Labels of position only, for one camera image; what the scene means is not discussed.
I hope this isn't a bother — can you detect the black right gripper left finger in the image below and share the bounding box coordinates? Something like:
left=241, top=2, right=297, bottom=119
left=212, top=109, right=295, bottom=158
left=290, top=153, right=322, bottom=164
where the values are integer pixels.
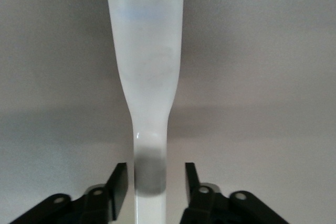
left=14, top=163, right=129, bottom=224

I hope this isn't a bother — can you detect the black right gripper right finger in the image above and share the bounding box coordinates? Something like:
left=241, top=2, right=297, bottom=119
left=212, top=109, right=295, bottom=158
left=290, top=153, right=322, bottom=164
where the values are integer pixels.
left=183, top=162, right=289, bottom=224

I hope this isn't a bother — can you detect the beige brush with black bristles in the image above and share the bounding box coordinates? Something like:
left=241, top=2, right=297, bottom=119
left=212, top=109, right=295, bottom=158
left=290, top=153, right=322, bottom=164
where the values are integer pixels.
left=104, top=0, right=184, bottom=224

